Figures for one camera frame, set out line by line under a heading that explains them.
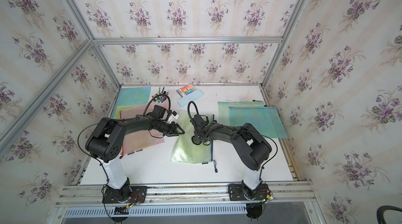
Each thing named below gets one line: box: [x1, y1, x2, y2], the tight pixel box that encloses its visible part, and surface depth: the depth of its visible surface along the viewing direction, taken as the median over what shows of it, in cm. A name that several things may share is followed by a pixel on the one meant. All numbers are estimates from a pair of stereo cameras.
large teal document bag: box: [228, 106, 288, 139], surface depth 104 cm
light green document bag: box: [170, 109, 213, 165], surface depth 88 cm
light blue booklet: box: [176, 88, 204, 108], surface depth 114 cm
